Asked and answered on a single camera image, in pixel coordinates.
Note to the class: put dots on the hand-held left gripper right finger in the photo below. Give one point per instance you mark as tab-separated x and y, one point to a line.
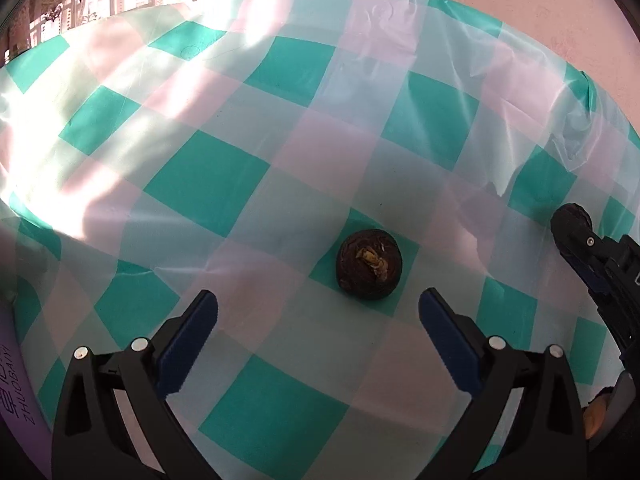
450	345

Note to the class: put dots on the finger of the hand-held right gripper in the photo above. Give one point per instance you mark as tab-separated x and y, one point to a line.
575	240

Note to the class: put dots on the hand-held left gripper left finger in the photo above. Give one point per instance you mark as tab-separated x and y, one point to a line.
187	345

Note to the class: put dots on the dark brown round fruit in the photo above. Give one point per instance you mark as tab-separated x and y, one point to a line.
367	280

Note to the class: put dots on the person's right hand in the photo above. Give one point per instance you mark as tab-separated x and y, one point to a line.
595	420

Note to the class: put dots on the purple sheet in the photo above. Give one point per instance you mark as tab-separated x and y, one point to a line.
20	410

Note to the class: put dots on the teal white checked tablecloth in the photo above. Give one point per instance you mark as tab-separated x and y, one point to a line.
300	160

